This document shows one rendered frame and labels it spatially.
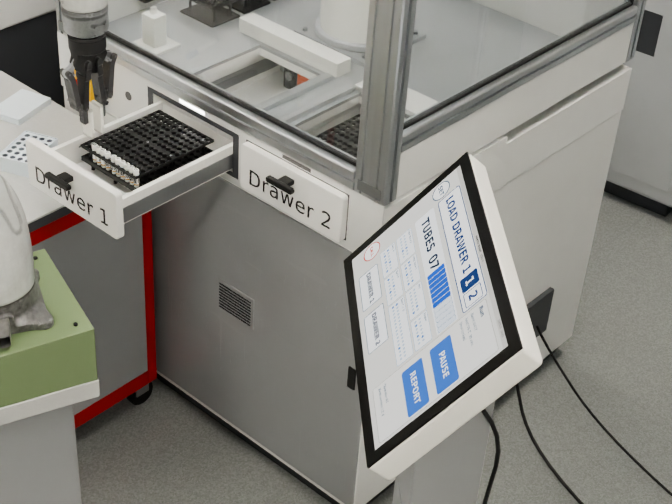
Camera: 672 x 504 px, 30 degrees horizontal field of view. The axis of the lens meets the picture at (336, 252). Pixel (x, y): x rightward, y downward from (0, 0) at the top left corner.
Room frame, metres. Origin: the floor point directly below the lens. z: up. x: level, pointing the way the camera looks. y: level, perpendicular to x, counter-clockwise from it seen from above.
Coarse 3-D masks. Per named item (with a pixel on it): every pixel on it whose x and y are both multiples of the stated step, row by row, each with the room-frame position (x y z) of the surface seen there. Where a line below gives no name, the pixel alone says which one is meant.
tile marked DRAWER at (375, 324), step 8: (376, 312) 1.63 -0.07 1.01; (384, 312) 1.62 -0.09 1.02; (368, 320) 1.63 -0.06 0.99; (376, 320) 1.62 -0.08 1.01; (384, 320) 1.60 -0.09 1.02; (368, 328) 1.61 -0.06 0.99; (376, 328) 1.60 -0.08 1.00; (384, 328) 1.58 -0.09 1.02; (368, 336) 1.59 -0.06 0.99; (376, 336) 1.58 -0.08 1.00; (384, 336) 1.56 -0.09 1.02; (368, 344) 1.57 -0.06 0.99; (376, 344) 1.56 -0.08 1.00; (368, 352) 1.56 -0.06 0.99
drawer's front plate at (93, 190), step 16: (32, 144) 2.21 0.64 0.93; (32, 160) 2.21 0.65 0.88; (48, 160) 2.18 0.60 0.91; (64, 160) 2.15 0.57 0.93; (32, 176) 2.22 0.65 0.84; (80, 176) 2.11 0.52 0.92; (96, 176) 2.10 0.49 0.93; (48, 192) 2.18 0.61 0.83; (80, 192) 2.11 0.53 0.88; (96, 192) 2.08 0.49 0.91; (112, 192) 2.05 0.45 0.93; (96, 208) 2.08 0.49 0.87; (112, 208) 2.05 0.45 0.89; (96, 224) 2.08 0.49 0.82; (112, 224) 2.05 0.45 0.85
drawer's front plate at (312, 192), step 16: (256, 160) 2.24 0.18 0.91; (272, 160) 2.22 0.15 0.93; (256, 176) 2.24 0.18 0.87; (288, 176) 2.18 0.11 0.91; (304, 176) 2.16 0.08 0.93; (256, 192) 2.24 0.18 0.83; (272, 192) 2.21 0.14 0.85; (304, 192) 2.16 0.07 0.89; (320, 192) 2.13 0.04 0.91; (336, 192) 2.11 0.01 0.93; (288, 208) 2.18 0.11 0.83; (320, 208) 2.13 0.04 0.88; (336, 208) 2.10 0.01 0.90; (320, 224) 2.12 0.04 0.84; (336, 224) 2.10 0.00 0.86; (336, 240) 2.10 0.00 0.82
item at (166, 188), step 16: (144, 112) 2.44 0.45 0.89; (176, 112) 2.45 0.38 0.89; (112, 128) 2.37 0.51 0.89; (208, 128) 2.38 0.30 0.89; (64, 144) 2.27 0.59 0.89; (224, 144) 2.35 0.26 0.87; (80, 160) 2.30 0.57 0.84; (208, 160) 2.26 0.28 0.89; (224, 160) 2.29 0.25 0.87; (176, 176) 2.19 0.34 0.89; (192, 176) 2.22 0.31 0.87; (208, 176) 2.26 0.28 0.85; (128, 192) 2.19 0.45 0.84; (144, 192) 2.12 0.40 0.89; (160, 192) 2.15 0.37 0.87; (176, 192) 2.19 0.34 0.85; (128, 208) 2.09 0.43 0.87; (144, 208) 2.12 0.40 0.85
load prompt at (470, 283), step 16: (448, 208) 1.75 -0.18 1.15; (464, 208) 1.72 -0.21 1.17; (448, 224) 1.71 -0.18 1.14; (464, 224) 1.68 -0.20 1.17; (448, 240) 1.67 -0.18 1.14; (464, 240) 1.64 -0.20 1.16; (464, 256) 1.61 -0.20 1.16; (464, 272) 1.57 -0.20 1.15; (480, 272) 1.54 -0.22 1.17; (464, 288) 1.54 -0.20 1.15; (480, 288) 1.51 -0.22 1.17; (464, 304) 1.50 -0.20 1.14
